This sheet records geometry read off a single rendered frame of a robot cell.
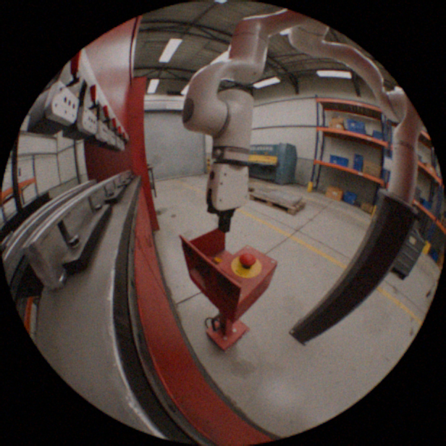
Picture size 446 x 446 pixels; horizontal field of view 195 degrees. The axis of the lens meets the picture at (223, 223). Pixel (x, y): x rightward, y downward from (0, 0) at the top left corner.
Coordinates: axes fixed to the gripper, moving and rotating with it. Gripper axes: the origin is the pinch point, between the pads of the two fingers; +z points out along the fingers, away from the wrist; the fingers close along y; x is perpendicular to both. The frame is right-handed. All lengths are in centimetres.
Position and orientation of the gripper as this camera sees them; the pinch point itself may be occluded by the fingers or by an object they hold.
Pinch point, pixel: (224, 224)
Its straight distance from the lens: 34.0
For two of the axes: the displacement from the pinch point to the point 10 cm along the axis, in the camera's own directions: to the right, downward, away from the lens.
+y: 7.5, -2.3, 6.2
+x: -6.6, -3.7, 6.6
